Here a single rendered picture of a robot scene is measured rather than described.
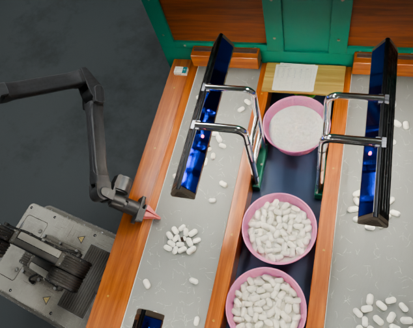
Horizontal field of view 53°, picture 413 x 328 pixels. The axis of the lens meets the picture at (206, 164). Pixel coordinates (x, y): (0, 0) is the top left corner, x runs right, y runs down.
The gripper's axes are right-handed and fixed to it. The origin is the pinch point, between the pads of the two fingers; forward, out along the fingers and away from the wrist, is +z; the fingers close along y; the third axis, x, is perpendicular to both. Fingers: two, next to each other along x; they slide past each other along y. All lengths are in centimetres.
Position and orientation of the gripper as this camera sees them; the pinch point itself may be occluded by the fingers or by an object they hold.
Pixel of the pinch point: (158, 217)
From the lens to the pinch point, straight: 163.5
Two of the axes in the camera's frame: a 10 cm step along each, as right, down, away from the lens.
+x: -4.4, 2.8, 8.5
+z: 8.6, 4.0, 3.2
